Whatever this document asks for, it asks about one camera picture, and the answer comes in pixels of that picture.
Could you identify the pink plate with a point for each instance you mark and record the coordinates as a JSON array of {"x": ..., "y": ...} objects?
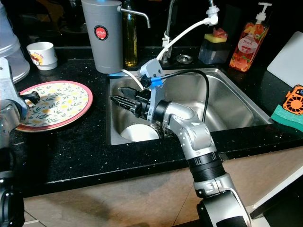
[{"x": 90, "y": 101}]

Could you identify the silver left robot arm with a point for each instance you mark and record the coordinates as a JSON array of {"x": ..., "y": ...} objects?
[{"x": 7, "y": 139}]

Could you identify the white bowl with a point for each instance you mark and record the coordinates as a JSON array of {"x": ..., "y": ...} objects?
[{"x": 137, "y": 133}]

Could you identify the yellow oil glass bottle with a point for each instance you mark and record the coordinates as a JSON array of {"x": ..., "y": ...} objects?
[{"x": 130, "y": 47}]

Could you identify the grey water filter jug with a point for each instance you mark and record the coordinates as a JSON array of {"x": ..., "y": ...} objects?
[{"x": 102, "y": 52}]

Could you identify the white printed cup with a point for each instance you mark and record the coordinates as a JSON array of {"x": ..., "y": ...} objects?
[{"x": 45, "y": 52}]

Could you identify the round chrome counter cap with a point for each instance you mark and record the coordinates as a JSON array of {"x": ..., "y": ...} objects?
[{"x": 184, "y": 59}]

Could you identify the chrome gooseneck faucet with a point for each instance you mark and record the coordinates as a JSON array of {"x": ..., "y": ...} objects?
[{"x": 168, "y": 28}]

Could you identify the thin chrome tap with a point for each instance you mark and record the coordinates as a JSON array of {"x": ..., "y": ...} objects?
[{"x": 137, "y": 12}]

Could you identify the dark sponge caddy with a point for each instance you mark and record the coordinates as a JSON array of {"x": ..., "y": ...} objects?
[{"x": 210, "y": 54}]

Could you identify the stainless steel sink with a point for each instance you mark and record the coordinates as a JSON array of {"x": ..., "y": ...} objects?
[{"x": 232, "y": 104}]

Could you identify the yellow sponge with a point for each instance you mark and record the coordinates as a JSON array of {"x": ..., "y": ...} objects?
[{"x": 213, "y": 39}]

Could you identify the beige cabinet front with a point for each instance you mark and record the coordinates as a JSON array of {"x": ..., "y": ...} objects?
[{"x": 113, "y": 198}]

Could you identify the red scrubber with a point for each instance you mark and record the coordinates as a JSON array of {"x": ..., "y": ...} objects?
[{"x": 220, "y": 33}]

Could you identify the peach soap pump bottle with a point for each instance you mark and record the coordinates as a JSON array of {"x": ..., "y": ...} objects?
[{"x": 246, "y": 47}]

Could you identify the green sponge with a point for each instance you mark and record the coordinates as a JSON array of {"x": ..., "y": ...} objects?
[{"x": 284, "y": 118}]

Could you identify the small orange fan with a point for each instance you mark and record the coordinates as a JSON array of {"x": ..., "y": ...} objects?
[{"x": 294, "y": 100}]

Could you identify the white cutting board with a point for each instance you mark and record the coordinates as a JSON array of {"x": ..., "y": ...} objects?
[{"x": 289, "y": 61}]

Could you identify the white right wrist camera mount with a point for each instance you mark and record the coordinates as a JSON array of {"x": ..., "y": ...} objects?
[{"x": 152, "y": 71}]

